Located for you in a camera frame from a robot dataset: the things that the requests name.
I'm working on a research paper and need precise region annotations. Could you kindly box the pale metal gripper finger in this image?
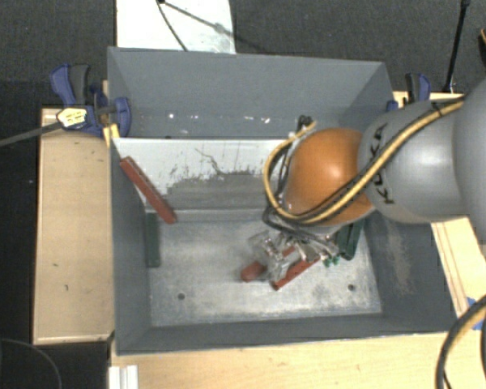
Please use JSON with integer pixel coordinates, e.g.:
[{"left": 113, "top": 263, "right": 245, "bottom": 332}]
[
  {"left": 265, "top": 250, "right": 295, "bottom": 283},
  {"left": 248, "top": 233, "right": 280, "bottom": 259}
]

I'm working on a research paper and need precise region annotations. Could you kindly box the red-brown flat block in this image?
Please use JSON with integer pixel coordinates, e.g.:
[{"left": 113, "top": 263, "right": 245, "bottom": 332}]
[
  {"left": 269, "top": 256, "right": 322, "bottom": 292},
  {"left": 118, "top": 156, "right": 179, "bottom": 225},
  {"left": 240, "top": 246, "right": 297, "bottom": 283}
]

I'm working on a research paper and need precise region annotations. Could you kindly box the dark green flat block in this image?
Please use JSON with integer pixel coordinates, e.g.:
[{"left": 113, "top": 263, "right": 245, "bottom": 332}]
[
  {"left": 335, "top": 218, "right": 366, "bottom": 261},
  {"left": 144, "top": 212, "right": 163, "bottom": 269}
]

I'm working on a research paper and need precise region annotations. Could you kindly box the grey metal bin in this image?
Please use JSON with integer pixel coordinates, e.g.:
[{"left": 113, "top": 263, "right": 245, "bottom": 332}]
[{"left": 106, "top": 45, "right": 459, "bottom": 356}]

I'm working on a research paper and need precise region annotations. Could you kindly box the pale wood flat board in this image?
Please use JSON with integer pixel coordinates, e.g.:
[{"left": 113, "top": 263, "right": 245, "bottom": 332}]
[{"left": 32, "top": 107, "right": 116, "bottom": 346}]

